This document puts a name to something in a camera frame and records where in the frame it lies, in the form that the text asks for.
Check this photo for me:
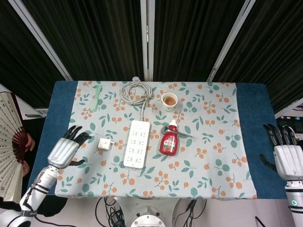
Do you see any metal spoon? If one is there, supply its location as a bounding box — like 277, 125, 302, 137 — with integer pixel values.
162, 126, 196, 139

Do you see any black pleated curtain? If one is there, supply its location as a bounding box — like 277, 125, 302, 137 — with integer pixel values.
0, 0, 65, 110
22, 0, 145, 81
153, 0, 247, 82
213, 0, 303, 114

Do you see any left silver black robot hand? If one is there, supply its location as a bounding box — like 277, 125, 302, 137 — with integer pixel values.
47, 125, 92, 170

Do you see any white power strip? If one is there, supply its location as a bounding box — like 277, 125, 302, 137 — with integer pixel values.
123, 120, 152, 171

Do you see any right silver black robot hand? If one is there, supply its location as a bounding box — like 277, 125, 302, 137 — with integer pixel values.
259, 123, 303, 182

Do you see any red ketchup bottle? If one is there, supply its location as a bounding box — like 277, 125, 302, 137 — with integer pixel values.
160, 120, 180, 156

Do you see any white power adapter cube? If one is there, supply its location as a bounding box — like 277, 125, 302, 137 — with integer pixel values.
98, 138, 116, 152

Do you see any white paper cup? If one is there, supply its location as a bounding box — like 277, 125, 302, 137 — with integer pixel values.
160, 92, 178, 113

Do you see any white metal frame post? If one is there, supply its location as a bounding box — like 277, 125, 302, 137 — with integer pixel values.
139, 0, 156, 81
9, 0, 73, 81
207, 0, 257, 82

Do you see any green plastic comb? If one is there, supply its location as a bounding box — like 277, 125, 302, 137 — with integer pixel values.
89, 85, 104, 113

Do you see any paper folding fan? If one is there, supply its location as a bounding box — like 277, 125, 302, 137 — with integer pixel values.
0, 92, 32, 202

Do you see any grey coiled power cable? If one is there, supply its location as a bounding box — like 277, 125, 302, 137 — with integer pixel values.
120, 80, 156, 122

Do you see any floral tablecloth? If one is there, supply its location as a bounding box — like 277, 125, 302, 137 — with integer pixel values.
54, 80, 258, 200

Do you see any black cable bundle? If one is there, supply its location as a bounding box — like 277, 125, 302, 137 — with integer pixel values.
183, 199, 207, 227
94, 197, 124, 227

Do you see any white robot torso base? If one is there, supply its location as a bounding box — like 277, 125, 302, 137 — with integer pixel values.
113, 197, 183, 227

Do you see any blue table cover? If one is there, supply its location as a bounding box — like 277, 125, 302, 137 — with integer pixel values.
28, 80, 288, 200

